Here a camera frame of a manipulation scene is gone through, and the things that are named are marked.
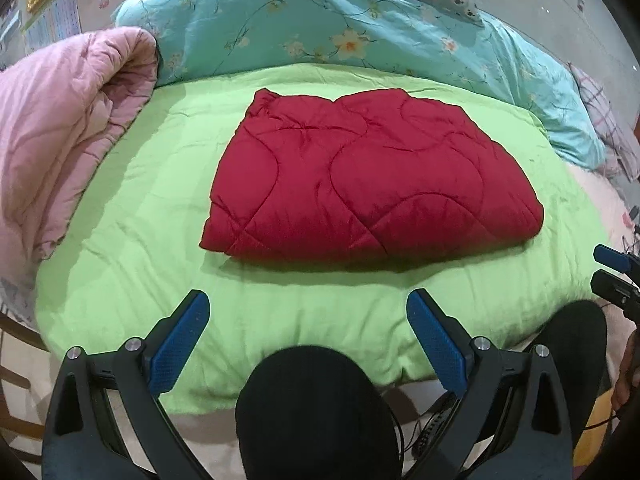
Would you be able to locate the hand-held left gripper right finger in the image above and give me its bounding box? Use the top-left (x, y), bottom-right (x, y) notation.
top-left (406, 288), bottom-right (573, 480)

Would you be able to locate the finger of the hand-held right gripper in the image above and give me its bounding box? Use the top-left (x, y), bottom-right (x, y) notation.
top-left (591, 270), bottom-right (640, 318)
top-left (594, 244), bottom-right (640, 275)

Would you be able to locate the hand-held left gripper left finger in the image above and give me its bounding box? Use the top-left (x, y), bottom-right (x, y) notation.
top-left (42, 289), bottom-right (211, 480)

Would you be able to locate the red quilted garment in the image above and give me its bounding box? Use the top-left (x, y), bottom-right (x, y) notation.
top-left (199, 87), bottom-right (546, 267)

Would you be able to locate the person's right hand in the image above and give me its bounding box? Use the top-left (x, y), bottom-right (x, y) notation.
top-left (612, 330), bottom-right (640, 411)

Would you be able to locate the pink floral bedsheet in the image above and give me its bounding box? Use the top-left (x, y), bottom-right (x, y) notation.
top-left (562, 162), bottom-right (640, 311)

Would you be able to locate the person's right leg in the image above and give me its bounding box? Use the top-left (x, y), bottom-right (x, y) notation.
top-left (532, 300), bottom-right (608, 456)

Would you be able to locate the person's leg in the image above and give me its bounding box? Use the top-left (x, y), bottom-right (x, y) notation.
top-left (532, 300), bottom-right (608, 456)
top-left (235, 345), bottom-right (403, 480)

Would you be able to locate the green blanket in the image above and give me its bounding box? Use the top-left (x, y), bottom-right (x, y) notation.
top-left (35, 62), bottom-right (608, 416)

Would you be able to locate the person's left leg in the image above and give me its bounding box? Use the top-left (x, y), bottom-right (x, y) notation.
top-left (235, 345), bottom-right (403, 480)

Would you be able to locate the plaid pillow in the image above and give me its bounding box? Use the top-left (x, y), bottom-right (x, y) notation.
top-left (567, 62), bottom-right (640, 181)

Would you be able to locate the wooden stool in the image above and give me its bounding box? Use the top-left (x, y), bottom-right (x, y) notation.
top-left (0, 310), bottom-right (51, 441)

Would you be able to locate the pink quilt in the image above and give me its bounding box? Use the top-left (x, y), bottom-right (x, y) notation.
top-left (0, 27), bottom-right (161, 261)

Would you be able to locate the teal floral quilt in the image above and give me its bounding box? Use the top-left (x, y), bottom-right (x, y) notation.
top-left (114, 0), bottom-right (608, 170)

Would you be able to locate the black cable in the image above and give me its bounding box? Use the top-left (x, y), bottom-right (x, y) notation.
top-left (395, 392), bottom-right (458, 458)

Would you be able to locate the wall calendar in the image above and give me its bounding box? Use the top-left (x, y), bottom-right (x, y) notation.
top-left (22, 0), bottom-right (83, 53)

